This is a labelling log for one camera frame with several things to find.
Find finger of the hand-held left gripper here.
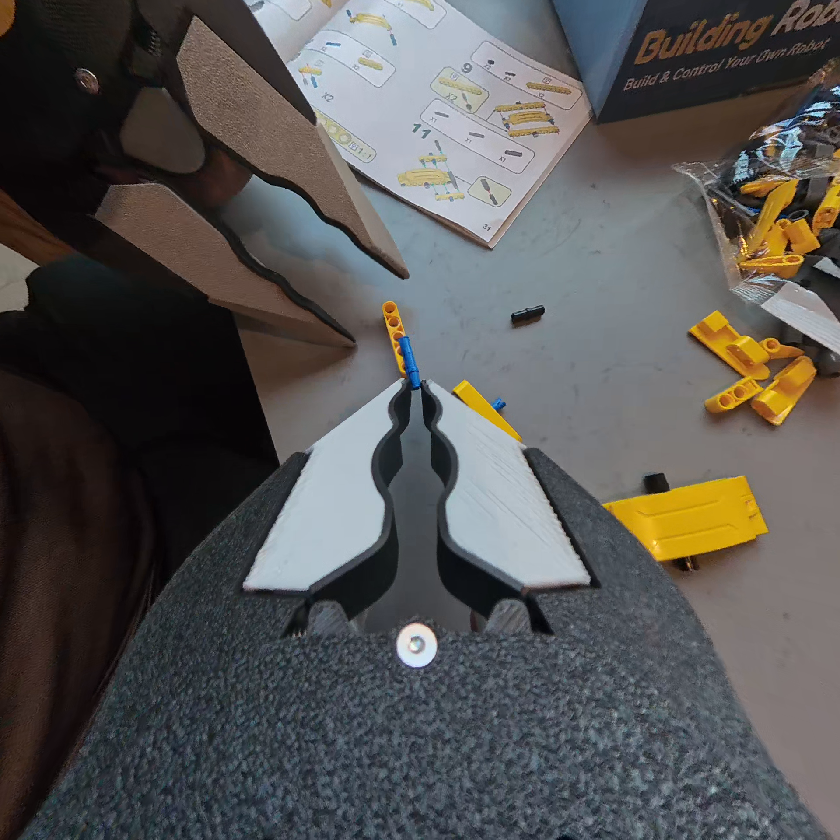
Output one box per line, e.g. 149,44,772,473
95,182,358,349
121,14,411,280

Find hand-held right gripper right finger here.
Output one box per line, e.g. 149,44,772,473
420,379,592,621

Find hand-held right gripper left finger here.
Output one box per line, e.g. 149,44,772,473
243,379,414,621

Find yellow five-hole beam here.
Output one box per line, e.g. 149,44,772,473
382,301,411,379
453,379,523,442

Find large yellow panel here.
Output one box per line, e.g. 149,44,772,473
602,476,769,562

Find grey desk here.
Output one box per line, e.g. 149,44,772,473
223,0,840,828

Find person's legs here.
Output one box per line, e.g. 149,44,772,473
0,252,280,592

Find open instruction booklet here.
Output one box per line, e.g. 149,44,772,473
246,0,593,249

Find person's brown sweater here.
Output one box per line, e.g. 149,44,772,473
0,367,165,834

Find yellow three-hole beam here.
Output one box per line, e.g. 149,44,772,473
705,377,764,414

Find yellow angled panel piece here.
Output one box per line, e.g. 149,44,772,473
688,310,772,382

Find yellow curved panel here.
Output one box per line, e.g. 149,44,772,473
750,356,818,426

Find plastic bag of yellow parts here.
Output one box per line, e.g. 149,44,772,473
672,85,840,368

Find dark blue kit box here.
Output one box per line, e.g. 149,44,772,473
551,0,840,124

